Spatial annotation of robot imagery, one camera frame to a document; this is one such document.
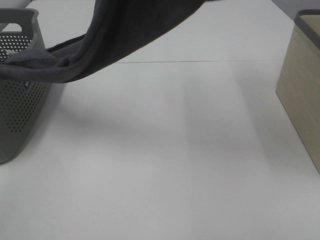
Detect beige fabric storage bin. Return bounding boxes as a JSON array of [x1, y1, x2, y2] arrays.
[[275, 9, 320, 170]]

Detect dark grey towel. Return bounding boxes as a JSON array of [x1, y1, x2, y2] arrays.
[[0, 0, 203, 83]]

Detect grey perforated plastic basket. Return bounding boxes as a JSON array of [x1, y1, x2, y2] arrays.
[[0, 8, 51, 163]]

